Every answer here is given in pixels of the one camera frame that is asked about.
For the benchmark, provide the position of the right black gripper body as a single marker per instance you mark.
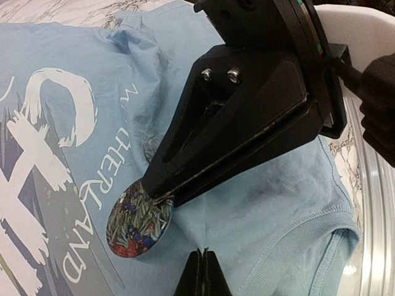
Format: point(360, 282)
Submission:
point(291, 25)

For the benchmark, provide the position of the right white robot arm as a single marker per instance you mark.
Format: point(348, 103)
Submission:
point(368, 34)

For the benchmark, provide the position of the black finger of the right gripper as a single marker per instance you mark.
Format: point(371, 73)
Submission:
point(297, 129)
point(231, 97)

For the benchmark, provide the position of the front aluminium rail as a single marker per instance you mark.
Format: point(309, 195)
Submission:
point(373, 186)

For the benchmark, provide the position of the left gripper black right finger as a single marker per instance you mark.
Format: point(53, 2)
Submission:
point(213, 279)

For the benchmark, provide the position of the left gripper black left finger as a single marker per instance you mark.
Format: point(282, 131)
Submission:
point(191, 280)

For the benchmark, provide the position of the dark round brooch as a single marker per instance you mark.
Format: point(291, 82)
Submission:
point(137, 221)

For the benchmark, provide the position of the light blue printed t-shirt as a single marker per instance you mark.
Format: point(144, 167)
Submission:
point(80, 110)

